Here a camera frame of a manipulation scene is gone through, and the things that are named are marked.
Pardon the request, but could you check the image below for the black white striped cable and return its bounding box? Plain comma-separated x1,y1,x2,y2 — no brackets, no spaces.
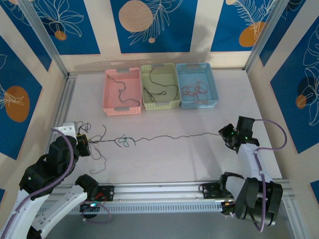
88,141,108,175

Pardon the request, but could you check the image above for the thin orange cable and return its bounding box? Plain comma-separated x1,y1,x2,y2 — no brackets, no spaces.
193,77,210,103

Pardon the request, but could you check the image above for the thin red cable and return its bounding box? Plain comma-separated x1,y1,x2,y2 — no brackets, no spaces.
180,82,210,104

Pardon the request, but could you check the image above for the pink perforated plastic basket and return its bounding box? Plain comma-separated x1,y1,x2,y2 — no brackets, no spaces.
102,67,143,117

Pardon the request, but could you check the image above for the small circuit board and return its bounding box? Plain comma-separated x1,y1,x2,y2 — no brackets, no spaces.
221,200,237,217
79,201,103,213

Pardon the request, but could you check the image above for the blue perforated plastic basket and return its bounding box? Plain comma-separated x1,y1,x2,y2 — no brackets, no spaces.
175,62,221,110

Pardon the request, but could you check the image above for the green perforated plastic basket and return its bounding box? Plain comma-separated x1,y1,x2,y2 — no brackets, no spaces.
140,62,182,112

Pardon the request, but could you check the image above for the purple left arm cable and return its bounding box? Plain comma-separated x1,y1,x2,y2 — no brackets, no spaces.
4,128,112,235

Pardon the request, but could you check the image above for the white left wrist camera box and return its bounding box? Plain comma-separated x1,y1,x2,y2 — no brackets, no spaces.
51,121,78,140

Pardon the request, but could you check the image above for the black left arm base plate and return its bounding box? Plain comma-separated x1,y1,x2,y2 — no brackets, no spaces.
93,185,115,202

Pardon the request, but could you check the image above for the blue floral wall panel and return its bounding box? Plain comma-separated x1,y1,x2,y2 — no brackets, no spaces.
29,0,101,55
210,0,277,52
270,22,319,154
259,0,319,67
0,0,52,72
110,0,199,54
0,36,43,160

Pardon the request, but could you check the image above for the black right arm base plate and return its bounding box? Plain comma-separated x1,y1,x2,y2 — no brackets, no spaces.
200,183,226,200

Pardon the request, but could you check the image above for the aluminium mounting rail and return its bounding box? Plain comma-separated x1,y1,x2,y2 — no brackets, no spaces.
21,180,294,206

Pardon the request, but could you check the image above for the grey slotted cable duct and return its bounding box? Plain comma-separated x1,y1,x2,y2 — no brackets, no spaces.
32,203,224,215

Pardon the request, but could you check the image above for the aluminium frame post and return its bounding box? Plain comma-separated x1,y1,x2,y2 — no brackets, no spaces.
245,0,285,70
17,0,69,75

